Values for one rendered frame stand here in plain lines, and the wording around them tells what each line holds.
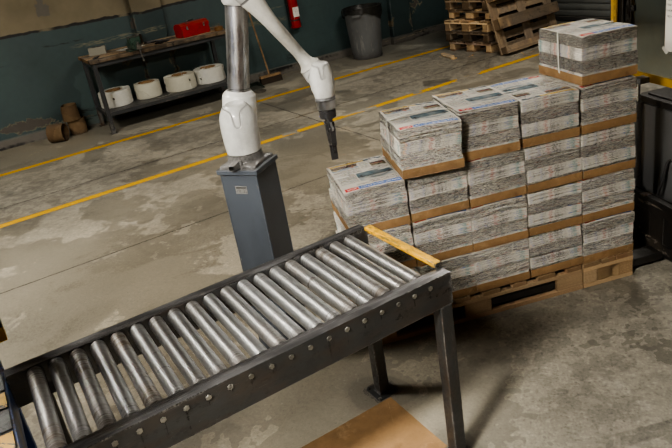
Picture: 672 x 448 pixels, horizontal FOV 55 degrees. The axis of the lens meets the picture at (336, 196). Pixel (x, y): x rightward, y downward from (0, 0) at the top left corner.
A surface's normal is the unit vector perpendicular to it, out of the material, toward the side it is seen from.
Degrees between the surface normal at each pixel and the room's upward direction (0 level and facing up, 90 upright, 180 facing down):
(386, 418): 0
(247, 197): 90
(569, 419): 0
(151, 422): 90
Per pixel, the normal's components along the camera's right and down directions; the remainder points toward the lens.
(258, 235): -0.36, 0.41
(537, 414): -0.15, -0.91
